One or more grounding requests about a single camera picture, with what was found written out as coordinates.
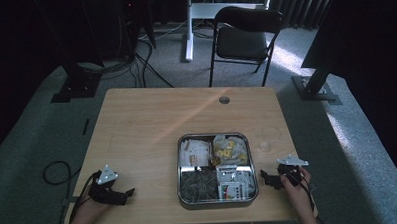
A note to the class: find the white desk frame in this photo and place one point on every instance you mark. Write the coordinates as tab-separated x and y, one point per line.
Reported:
188	32

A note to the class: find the black stand with grey base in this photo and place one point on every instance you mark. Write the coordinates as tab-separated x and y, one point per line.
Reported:
314	89

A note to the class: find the black folding chair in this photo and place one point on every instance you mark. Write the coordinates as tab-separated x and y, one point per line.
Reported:
240	40

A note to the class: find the grey curtain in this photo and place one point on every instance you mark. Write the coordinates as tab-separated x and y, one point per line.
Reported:
299	5

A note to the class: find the pile of white sachets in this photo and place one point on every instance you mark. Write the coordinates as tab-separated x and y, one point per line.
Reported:
194	153

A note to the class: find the person's right hand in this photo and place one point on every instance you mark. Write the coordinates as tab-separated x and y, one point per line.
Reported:
299	193

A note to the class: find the pile of white printed packets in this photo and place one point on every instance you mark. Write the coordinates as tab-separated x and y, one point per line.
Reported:
235	185

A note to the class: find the black strip on carpet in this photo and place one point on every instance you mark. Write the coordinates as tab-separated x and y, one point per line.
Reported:
85	126

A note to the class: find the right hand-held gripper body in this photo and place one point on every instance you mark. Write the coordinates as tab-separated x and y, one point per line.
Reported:
290	161

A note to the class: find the pile of yellow-tag tea bags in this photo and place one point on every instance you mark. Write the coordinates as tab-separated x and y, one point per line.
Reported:
231	151

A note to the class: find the black stand with flat base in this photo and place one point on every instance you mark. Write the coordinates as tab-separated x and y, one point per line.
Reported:
77	86

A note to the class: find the clear lid with gold knob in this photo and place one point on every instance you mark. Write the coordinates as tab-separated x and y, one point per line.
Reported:
214	148

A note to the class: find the pile of dark tea bags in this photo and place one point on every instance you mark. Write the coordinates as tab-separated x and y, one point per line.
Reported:
197	187

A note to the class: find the clear glass cup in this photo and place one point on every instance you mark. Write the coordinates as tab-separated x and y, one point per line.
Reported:
267	146

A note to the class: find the grey table grommet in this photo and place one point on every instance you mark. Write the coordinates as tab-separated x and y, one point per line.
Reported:
224	100

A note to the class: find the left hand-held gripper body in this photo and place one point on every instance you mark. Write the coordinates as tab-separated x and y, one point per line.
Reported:
106	193

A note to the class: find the dark four-compartment box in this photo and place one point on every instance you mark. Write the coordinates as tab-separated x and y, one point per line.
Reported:
186	204

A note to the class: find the person's left hand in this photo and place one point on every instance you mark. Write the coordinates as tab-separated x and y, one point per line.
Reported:
90	209

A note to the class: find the black equipment tower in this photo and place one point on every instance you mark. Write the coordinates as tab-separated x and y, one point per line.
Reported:
135	24

